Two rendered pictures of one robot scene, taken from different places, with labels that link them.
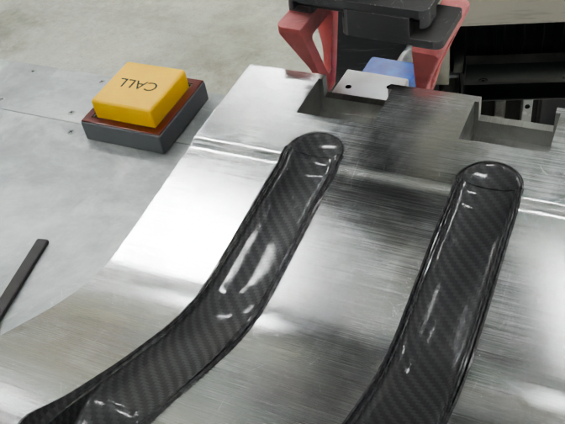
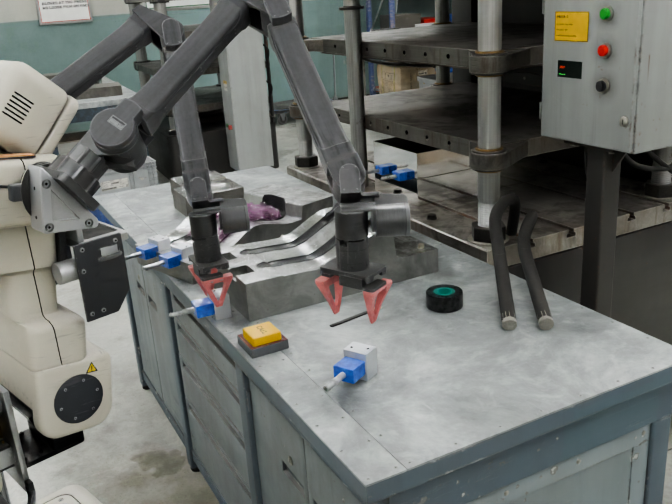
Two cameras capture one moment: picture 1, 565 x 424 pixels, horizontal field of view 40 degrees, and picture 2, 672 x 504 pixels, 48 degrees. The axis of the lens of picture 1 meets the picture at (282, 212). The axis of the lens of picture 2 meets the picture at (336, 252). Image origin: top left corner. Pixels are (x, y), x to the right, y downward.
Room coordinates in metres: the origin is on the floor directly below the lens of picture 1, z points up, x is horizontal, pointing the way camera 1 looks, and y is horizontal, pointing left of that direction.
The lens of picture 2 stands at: (1.64, 0.97, 1.49)
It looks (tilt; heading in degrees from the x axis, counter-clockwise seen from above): 20 degrees down; 212
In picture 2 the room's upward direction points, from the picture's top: 4 degrees counter-clockwise
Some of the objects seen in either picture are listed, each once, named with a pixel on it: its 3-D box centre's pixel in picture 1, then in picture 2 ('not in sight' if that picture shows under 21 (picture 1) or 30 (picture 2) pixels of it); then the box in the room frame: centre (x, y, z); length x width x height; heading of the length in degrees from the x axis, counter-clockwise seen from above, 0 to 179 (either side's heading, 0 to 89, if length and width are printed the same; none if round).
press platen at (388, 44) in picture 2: not in sight; (468, 61); (-0.85, -0.02, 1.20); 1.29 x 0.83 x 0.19; 59
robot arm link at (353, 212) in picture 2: not in sight; (355, 222); (0.59, 0.35, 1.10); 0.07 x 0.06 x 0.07; 123
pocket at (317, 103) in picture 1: (348, 119); (242, 277); (0.42, -0.06, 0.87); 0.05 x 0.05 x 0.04; 59
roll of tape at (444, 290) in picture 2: not in sight; (444, 298); (0.24, 0.36, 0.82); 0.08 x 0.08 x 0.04
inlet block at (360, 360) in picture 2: not in sight; (346, 372); (0.63, 0.34, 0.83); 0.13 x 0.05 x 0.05; 177
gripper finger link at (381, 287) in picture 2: not in sight; (366, 296); (0.59, 0.36, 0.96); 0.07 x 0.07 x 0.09; 87
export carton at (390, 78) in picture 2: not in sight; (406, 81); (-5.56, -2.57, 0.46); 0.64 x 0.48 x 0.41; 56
